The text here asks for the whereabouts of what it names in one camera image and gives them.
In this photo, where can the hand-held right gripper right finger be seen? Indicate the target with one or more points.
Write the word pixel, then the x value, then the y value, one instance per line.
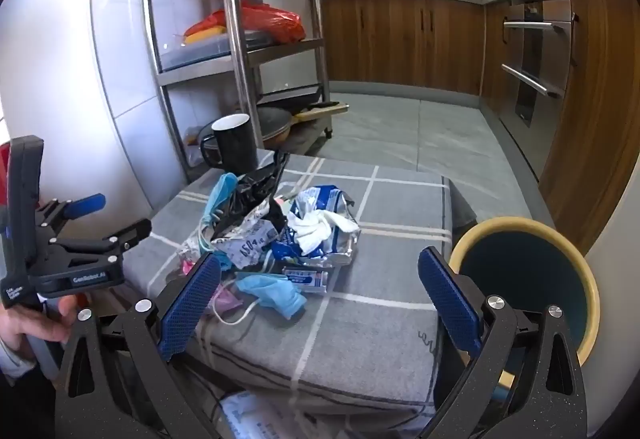
pixel 450 304

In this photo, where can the white tissue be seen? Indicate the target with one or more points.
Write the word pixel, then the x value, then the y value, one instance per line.
pixel 315 229

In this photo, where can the metal shelf rack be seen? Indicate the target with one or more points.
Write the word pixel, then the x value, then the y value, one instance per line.
pixel 240 44

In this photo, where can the black mug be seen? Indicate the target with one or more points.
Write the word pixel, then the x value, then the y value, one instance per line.
pixel 235 149

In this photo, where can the yellow plastic lid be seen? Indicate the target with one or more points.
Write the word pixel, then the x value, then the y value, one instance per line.
pixel 200 36

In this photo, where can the small white blue box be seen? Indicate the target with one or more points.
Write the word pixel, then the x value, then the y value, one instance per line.
pixel 307 279

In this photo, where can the large red plastic bag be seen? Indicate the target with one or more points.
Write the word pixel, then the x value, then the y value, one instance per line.
pixel 270 21

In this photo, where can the courier bag with label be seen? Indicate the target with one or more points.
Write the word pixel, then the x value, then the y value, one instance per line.
pixel 245 244

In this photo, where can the person's left hand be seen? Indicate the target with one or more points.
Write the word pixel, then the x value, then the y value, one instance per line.
pixel 20 324

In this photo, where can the stainless steel built-in appliance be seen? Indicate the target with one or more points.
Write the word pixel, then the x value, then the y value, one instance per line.
pixel 535 69

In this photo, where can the teal plastic bag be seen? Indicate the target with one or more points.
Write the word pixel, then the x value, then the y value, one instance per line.
pixel 222 194

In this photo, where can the black plastic bag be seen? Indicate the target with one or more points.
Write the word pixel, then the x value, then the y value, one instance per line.
pixel 250 194

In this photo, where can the grey checked cloth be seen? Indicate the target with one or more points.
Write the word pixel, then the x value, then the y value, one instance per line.
pixel 360 319

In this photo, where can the blue face mask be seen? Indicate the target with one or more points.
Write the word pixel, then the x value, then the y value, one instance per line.
pixel 272 291
pixel 214 253

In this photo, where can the blue bin with yellow rim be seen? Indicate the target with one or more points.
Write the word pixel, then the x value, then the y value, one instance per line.
pixel 525 269

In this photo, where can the clear storage box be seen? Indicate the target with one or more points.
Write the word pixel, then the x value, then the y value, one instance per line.
pixel 210 51

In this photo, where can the pink face mask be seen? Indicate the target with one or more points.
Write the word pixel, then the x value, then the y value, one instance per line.
pixel 225 301

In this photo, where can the wooden kitchen cabinets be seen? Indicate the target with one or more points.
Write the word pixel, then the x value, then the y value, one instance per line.
pixel 400 44

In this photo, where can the blue white package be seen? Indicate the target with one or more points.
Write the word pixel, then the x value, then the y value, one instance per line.
pixel 325 196

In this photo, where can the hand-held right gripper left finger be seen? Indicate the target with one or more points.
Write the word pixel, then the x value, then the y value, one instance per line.
pixel 190 304

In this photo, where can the white printed plastic bag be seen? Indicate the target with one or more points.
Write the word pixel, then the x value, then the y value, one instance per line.
pixel 260 414

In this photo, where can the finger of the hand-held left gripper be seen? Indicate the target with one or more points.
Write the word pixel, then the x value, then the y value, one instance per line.
pixel 85 206
pixel 125 231

